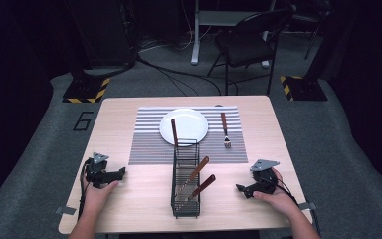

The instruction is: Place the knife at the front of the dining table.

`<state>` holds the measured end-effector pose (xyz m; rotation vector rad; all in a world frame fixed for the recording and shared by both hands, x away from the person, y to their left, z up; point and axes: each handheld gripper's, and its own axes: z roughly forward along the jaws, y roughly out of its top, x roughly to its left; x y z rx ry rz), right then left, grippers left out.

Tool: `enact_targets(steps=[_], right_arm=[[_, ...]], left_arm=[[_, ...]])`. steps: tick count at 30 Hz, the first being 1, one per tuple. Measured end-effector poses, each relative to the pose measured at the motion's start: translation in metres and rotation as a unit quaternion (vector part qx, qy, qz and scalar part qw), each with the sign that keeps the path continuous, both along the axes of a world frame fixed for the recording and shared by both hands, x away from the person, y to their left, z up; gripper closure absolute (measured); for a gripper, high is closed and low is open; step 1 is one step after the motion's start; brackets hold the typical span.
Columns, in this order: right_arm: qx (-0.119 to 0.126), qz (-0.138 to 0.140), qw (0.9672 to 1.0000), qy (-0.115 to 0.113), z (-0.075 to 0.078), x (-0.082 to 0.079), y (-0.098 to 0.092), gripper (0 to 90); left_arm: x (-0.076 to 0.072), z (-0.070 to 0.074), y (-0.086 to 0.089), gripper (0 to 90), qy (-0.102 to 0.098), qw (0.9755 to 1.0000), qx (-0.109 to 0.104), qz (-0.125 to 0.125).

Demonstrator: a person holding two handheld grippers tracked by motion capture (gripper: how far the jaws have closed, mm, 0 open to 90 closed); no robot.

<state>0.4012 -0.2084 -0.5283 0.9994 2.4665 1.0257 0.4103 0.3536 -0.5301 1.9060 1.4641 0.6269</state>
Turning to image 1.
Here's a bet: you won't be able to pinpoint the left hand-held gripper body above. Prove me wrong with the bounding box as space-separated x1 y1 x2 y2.
83 151 114 190

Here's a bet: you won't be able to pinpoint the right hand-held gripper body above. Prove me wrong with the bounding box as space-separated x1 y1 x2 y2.
247 158 280 197

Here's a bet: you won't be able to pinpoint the person's left hand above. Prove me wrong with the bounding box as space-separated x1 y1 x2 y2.
82 178 120 214

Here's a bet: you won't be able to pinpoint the person's right hand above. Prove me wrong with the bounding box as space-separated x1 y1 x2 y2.
252 167 300 221

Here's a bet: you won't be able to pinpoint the striped grey placemat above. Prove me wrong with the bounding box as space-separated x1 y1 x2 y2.
128 105 249 166

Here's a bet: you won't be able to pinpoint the grey tape piece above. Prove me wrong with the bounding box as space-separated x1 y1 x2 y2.
54 205 78 216
297 201 318 211

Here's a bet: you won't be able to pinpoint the black base with hazard stripes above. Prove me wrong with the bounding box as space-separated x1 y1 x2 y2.
62 76 111 105
280 75 329 102

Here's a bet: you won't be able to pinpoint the white round plate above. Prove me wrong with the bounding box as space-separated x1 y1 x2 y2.
159 108 210 147

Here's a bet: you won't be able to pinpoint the black folding chair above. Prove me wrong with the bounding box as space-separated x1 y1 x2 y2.
206 5 297 97

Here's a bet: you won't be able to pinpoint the dark cabinet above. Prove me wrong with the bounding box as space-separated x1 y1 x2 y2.
65 0 137 69

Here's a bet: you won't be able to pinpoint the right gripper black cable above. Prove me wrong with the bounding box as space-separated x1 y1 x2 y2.
274 177 322 237

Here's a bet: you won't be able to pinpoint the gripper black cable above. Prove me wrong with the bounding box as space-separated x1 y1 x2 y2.
274 177 322 237
77 158 94 221

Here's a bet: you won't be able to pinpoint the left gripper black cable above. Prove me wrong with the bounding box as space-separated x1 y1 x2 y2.
77 158 94 221

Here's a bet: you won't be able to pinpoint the utensil with reddish brown handle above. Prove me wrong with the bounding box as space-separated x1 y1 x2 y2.
186 173 217 202

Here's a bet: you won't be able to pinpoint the utensil with light wooden handle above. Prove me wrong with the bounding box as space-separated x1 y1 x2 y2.
178 155 211 197

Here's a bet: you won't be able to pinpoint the black wire cutlery basket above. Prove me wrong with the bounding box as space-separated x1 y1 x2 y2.
170 138 202 220

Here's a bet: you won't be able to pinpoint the fork with brown handle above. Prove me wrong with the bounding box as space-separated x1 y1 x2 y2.
220 112 233 149

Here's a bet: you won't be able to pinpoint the upright utensil with dark brown handle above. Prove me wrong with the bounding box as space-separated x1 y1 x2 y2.
170 118 180 147

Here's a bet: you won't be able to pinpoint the black floor cables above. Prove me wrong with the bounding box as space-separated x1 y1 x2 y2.
134 33 240 98

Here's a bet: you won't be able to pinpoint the white metal desk frame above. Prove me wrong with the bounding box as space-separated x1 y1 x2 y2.
190 0 277 70

